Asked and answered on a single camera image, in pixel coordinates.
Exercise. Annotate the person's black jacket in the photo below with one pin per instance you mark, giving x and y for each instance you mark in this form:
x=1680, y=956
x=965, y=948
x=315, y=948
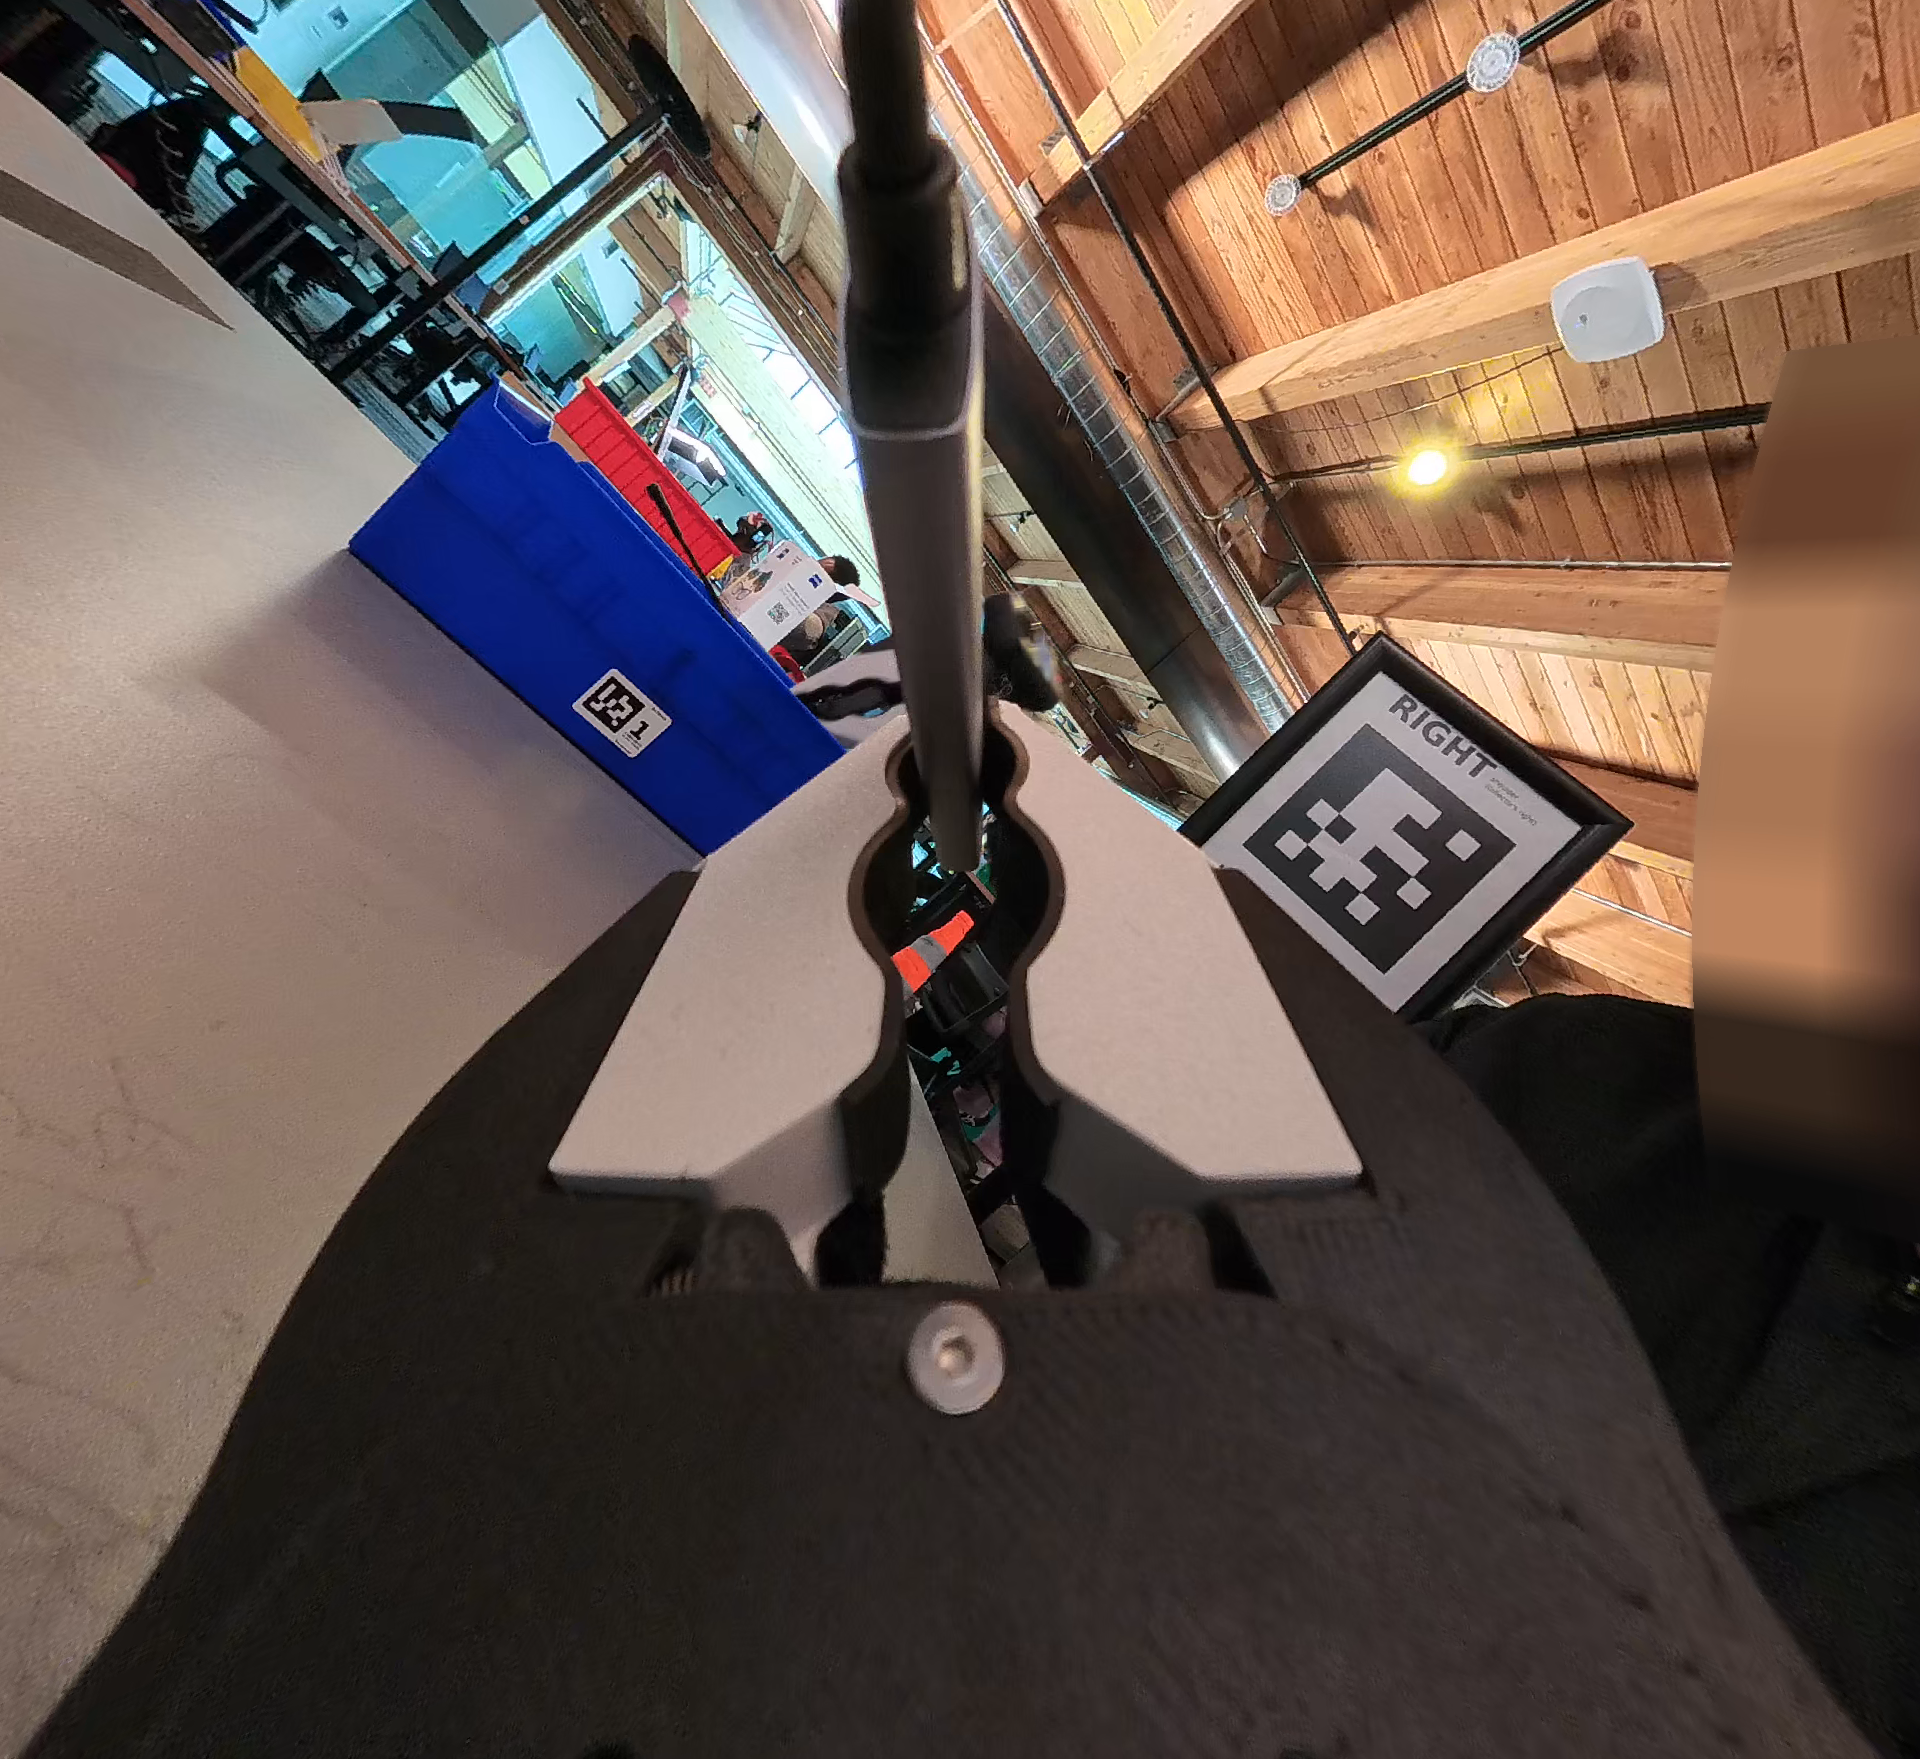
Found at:
x=1769, y=1339

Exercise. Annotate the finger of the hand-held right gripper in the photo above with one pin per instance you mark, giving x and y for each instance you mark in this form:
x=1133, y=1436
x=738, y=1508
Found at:
x=839, y=725

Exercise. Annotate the blue plastic storage bin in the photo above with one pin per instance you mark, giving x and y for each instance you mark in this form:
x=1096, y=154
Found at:
x=526, y=560

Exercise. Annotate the glowing ceiling light bulb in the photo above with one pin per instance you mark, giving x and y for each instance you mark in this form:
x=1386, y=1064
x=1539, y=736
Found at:
x=1426, y=466

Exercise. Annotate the black ceiling light rail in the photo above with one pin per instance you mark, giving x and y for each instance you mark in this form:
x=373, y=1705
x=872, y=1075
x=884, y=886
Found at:
x=1495, y=65

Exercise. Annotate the orange traffic cone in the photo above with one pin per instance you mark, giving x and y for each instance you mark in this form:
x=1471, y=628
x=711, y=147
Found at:
x=930, y=948

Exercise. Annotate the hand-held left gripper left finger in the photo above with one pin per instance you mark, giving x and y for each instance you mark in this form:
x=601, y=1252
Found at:
x=721, y=1023

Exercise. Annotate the white ceiling access point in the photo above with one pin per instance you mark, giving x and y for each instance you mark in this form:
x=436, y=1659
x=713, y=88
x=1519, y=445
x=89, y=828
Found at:
x=1609, y=311

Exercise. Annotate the black floor lamp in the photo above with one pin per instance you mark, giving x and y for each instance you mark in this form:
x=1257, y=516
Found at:
x=670, y=93

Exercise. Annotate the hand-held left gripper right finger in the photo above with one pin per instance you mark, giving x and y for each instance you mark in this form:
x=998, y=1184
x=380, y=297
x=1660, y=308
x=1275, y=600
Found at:
x=1185, y=1023

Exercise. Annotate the red plastic bin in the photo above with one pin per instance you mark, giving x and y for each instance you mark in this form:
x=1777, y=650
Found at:
x=625, y=446

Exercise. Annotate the framed marker sign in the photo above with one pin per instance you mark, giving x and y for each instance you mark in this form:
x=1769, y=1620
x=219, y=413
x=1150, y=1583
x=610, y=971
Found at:
x=1397, y=843

